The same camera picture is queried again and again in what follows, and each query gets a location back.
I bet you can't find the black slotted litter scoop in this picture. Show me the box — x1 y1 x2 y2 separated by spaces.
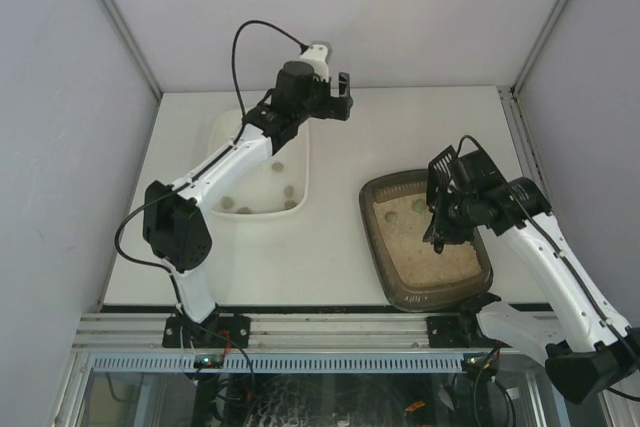
423 146 456 254

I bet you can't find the dark translucent litter box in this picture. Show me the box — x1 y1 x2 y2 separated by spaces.
359 169 493 312

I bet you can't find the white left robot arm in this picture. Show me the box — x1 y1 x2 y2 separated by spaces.
142 44 353 324

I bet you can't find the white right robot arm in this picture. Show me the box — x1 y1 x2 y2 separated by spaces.
423 147 639 404

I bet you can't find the beige pellet litter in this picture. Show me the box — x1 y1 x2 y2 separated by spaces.
373 194 481 288

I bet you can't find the white plastic bin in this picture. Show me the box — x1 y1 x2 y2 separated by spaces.
211 124 310 218

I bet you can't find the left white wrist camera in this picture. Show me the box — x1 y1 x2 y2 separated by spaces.
299 42 332 82

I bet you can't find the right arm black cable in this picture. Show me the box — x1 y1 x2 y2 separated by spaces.
454 134 640 401

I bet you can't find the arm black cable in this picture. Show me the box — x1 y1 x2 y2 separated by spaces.
454 134 640 401
113 20 311 308

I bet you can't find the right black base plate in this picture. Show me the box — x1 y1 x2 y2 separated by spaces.
426 315 491 348

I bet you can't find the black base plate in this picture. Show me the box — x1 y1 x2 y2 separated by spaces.
426 315 491 348
161 313 251 349

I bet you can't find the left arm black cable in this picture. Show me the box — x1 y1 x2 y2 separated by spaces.
113 20 311 308

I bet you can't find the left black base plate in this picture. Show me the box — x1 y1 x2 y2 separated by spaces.
161 313 251 349

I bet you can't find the aluminium mounting rail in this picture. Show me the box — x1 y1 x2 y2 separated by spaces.
72 310 616 354

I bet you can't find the grey slotted cable duct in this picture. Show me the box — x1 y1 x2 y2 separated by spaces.
92 352 465 374

